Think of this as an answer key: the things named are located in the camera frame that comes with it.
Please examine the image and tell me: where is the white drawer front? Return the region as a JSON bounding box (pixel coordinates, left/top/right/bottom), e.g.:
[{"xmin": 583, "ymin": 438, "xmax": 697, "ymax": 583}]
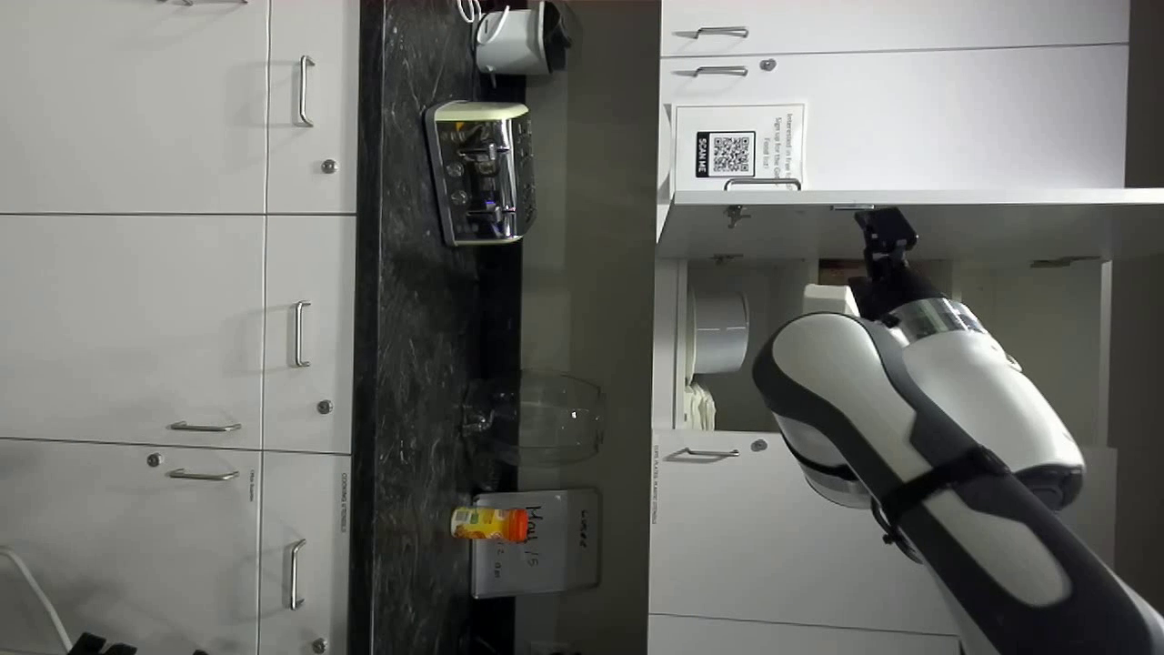
[
  {"xmin": 263, "ymin": 0, "xmax": 362, "ymax": 218},
  {"xmin": 258, "ymin": 449, "xmax": 357, "ymax": 655},
  {"xmin": 263, "ymin": 215, "xmax": 361, "ymax": 454}
]

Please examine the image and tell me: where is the white cabinet door with notice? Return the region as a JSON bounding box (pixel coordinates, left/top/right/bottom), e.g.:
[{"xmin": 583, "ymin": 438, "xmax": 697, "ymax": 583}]
[{"xmin": 658, "ymin": 42, "xmax": 1135, "ymax": 194}]

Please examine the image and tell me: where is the white QR code notice paper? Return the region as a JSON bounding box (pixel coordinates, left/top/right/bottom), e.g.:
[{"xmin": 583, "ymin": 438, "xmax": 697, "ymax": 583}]
[{"xmin": 670, "ymin": 99, "xmax": 810, "ymax": 194}]

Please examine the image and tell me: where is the white pot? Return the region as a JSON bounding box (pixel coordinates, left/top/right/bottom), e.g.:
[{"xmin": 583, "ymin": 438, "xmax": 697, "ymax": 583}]
[{"xmin": 687, "ymin": 286, "xmax": 757, "ymax": 378}]

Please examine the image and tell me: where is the plain white cabinet door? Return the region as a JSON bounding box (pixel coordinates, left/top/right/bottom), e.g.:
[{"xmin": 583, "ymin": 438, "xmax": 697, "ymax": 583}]
[{"xmin": 658, "ymin": 0, "xmax": 1135, "ymax": 52}]

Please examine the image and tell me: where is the steel cabinet door handle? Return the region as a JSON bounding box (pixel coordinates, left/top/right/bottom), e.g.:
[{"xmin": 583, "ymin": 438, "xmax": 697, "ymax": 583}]
[
  {"xmin": 662, "ymin": 445, "xmax": 743, "ymax": 467},
  {"xmin": 670, "ymin": 57, "xmax": 753, "ymax": 85},
  {"xmin": 670, "ymin": 21, "xmax": 753, "ymax": 42}
]

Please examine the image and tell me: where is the white base cabinet door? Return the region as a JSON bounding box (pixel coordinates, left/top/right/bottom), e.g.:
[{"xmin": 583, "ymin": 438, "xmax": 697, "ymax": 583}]
[
  {"xmin": 0, "ymin": 215, "xmax": 270, "ymax": 449},
  {"xmin": 0, "ymin": 442, "xmax": 266, "ymax": 655},
  {"xmin": 0, "ymin": 0, "xmax": 270, "ymax": 218}
]

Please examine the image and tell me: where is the black device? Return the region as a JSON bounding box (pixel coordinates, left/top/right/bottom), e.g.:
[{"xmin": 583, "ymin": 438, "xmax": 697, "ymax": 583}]
[{"xmin": 66, "ymin": 628, "xmax": 138, "ymax": 655}]

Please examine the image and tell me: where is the white wall cabinet carcass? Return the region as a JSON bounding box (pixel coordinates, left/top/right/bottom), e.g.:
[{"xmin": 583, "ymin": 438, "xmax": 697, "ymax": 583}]
[{"xmin": 652, "ymin": 246, "xmax": 1121, "ymax": 449}]

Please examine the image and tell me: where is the steel drawer handle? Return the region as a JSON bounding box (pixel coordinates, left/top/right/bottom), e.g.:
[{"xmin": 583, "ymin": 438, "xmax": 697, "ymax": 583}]
[
  {"xmin": 278, "ymin": 535, "xmax": 312, "ymax": 615},
  {"xmin": 285, "ymin": 294, "xmax": 316, "ymax": 375},
  {"xmin": 287, "ymin": 52, "xmax": 320, "ymax": 136}
]

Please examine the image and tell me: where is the white box appliance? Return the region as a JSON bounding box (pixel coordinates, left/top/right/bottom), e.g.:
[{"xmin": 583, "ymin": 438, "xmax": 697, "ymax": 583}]
[{"xmin": 468, "ymin": 486, "xmax": 603, "ymax": 600}]

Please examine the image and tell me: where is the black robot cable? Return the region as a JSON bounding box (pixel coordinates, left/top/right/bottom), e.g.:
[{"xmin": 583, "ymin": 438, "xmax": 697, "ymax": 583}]
[{"xmin": 870, "ymin": 445, "xmax": 1018, "ymax": 554}]

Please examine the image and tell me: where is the white cabinet door with lock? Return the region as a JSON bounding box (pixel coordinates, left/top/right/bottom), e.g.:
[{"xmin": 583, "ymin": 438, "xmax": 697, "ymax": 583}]
[{"xmin": 652, "ymin": 431, "xmax": 959, "ymax": 626}]

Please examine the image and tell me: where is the white cable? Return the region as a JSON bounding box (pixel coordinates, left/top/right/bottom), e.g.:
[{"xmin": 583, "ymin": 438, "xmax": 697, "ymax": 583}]
[{"xmin": 0, "ymin": 545, "xmax": 78, "ymax": 655}]

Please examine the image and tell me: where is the white electric kettle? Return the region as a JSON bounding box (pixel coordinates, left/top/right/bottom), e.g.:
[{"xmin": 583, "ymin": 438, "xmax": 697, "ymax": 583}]
[{"xmin": 468, "ymin": 0, "xmax": 571, "ymax": 81}]

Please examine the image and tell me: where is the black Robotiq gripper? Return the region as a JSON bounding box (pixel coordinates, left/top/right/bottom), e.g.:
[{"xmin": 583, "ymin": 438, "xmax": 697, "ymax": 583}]
[{"xmin": 851, "ymin": 207, "xmax": 945, "ymax": 320}]

